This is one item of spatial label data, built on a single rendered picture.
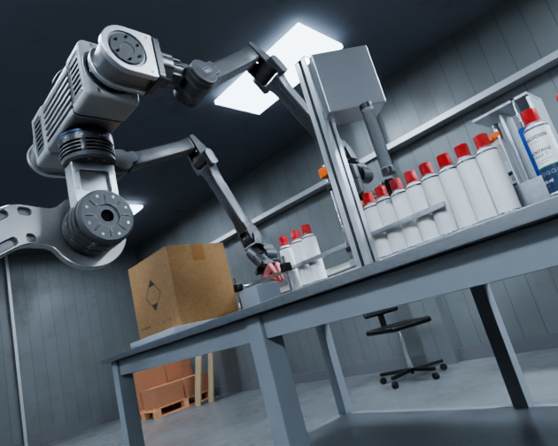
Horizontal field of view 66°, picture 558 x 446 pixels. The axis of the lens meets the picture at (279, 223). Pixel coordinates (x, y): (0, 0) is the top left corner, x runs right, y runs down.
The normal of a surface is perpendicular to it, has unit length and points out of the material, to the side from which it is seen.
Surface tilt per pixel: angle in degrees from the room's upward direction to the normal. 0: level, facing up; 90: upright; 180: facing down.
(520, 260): 90
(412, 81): 90
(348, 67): 90
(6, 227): 90
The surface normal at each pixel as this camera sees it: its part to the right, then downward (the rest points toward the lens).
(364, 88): 0.07, -0.26
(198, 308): 0.66, -0.34
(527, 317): -0.70, 0.01
